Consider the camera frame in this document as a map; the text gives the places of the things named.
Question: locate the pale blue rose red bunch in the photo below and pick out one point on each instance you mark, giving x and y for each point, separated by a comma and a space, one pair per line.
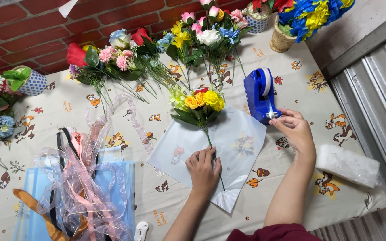
121, 38

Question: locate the cream cartoon print tablecloth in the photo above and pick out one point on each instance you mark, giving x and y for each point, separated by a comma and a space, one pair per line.
293, 90

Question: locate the blue dotted pot green leaves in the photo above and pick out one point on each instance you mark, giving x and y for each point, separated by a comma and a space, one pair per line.
34, 83

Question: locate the beige woven flower pot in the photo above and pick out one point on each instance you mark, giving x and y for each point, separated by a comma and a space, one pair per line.
279, 40

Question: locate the blue tape dispenser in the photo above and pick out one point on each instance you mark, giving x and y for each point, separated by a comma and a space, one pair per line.
255, 100

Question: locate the pink satin ribbon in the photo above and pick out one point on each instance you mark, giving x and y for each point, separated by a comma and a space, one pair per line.
76, 142

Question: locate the person's maroon shirt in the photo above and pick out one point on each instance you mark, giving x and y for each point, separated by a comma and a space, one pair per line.
275, 233

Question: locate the person's left hand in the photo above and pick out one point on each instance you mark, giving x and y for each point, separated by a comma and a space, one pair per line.
202, 175

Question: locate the black ribbon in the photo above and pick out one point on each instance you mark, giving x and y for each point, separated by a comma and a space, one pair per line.
60, 142

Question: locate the blue patterned pot red flowers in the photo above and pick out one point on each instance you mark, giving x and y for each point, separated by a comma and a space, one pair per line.
257, 20

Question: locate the yellow orange flower bouquet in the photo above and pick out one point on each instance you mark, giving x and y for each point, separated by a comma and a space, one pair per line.
202, 100

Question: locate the white tape roll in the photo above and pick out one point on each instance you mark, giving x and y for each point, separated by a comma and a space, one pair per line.
265, 80

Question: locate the white paper scrap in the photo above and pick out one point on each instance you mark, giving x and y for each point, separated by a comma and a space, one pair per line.
67, 7

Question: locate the white foam block in plastic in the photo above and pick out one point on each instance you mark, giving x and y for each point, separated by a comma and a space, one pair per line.
347, 164

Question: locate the stack of light blue sheets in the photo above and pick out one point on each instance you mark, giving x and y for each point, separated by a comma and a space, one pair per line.
28, 200

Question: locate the person's right hand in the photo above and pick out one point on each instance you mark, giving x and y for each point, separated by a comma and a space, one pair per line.
297, 135

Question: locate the translucent white wrapping sheet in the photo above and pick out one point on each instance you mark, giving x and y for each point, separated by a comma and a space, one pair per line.
240, 147

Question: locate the golden brown ribbon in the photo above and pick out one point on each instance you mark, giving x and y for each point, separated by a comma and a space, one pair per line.
32, 200

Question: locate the sheer pink ribbon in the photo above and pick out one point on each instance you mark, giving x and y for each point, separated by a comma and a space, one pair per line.
79, 174

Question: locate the yellow white pink flower bunch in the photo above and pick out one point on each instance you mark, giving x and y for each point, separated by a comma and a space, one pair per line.
209, 36

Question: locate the red rose pink carnation bunch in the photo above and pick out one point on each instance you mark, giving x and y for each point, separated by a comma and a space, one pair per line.
77, 55

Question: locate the small white cutter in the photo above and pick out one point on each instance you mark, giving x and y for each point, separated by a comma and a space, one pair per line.
141, 231

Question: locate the corrugated metal sheet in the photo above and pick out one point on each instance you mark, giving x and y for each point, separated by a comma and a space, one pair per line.
377, 100

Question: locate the blue yellow paper flowers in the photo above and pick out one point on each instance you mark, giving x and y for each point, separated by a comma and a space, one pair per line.
313, 15

